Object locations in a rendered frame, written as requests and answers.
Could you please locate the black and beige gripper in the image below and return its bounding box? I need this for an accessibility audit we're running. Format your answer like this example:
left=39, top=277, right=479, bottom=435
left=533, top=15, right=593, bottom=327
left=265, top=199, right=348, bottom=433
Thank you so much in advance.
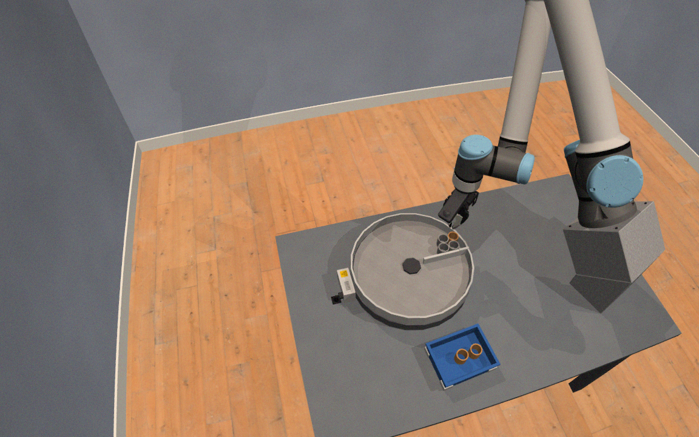
left=452, top=188, right=479, bottom=229

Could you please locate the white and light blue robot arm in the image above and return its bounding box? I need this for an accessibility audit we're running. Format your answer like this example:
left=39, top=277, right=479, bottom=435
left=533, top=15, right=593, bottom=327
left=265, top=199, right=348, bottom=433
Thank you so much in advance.
left=452, top=0, right=643, bottom=228

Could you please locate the blue crate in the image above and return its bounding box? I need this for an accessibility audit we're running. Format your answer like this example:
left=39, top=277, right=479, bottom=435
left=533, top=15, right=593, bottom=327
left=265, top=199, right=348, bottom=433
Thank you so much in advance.
left=424, top=325, right=498, bottom=391

